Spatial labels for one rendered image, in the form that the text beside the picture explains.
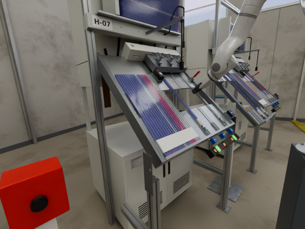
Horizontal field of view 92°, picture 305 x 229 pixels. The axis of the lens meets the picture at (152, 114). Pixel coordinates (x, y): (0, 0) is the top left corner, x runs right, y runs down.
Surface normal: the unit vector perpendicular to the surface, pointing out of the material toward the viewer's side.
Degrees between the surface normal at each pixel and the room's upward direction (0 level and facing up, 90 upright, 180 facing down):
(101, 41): 90
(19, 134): 90
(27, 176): 0
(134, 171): 90
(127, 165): 90
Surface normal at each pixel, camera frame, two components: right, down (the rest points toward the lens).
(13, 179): -0.04, -0.97
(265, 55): -0.50, 0.21
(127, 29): 0.66, 0.15
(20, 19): 0.87, 0.08
